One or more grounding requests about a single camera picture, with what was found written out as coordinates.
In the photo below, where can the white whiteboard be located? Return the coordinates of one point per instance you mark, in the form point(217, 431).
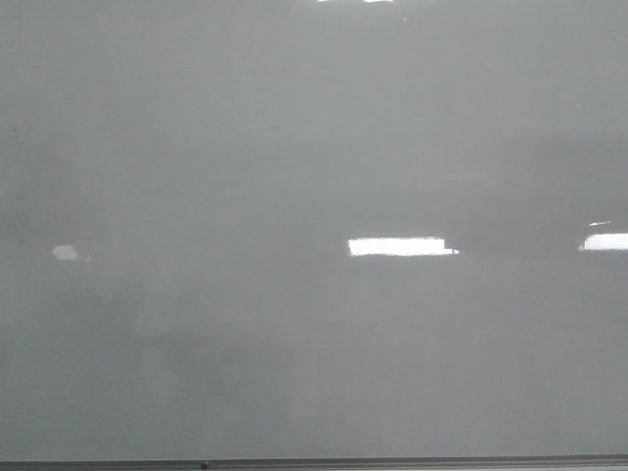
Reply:
point(312, 229)

